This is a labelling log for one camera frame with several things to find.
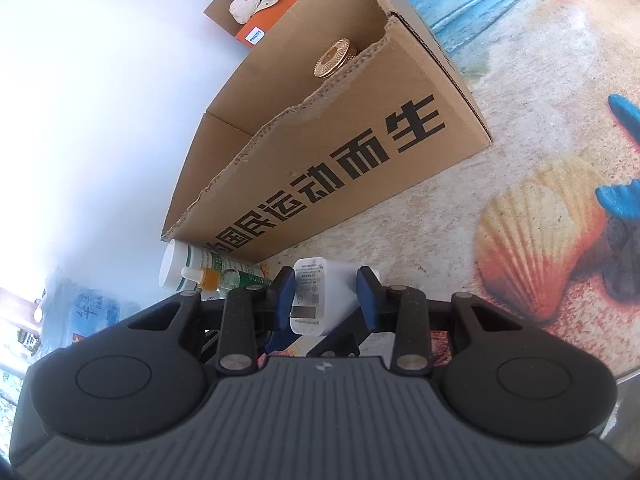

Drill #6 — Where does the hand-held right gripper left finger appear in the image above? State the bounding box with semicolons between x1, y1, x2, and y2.
127;265;297;376

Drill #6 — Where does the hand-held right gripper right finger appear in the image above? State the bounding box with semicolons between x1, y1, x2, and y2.
355;265;514;376

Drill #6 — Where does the white charger plug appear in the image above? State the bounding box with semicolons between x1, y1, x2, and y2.
287;256;381;337

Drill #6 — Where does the brown cardboard box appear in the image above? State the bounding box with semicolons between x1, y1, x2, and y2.
161;0;493;263

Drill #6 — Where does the gold lidded dark jar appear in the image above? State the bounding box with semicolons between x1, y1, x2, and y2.
312;40;362;80

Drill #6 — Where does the green dropper bottle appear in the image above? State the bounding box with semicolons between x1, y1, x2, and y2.
181;266;273;293

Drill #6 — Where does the white plastic bottle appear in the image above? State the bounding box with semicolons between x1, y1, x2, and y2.
159;239;268;291

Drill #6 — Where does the blue printed package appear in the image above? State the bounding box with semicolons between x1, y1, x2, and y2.
30;270;143;356

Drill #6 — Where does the orange cardboard box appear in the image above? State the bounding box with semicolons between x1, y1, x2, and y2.
203;0;321;47

